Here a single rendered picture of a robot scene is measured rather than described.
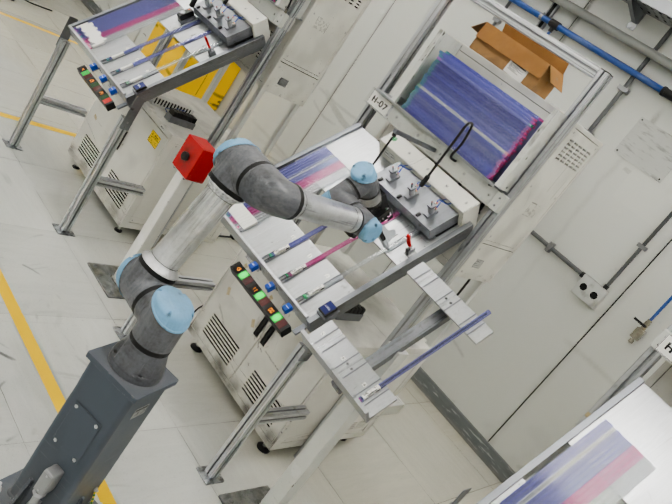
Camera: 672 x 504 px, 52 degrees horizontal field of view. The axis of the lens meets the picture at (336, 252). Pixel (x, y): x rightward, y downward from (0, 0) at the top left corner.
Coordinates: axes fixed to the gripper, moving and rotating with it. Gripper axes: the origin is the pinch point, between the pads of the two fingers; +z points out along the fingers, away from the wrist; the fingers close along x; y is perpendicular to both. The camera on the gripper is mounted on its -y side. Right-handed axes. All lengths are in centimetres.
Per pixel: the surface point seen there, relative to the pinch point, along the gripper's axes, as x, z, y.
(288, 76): 135, 44, 41
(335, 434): -37, 27, -49
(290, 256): 18.0, 6.8, -24.8
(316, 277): 4.9, 7.2, -22.6
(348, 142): 54, 16, 25
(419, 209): 4.0, 9.2, 22.3
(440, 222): -5.3, 9.6, 24.2
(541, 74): 22, 11, 100
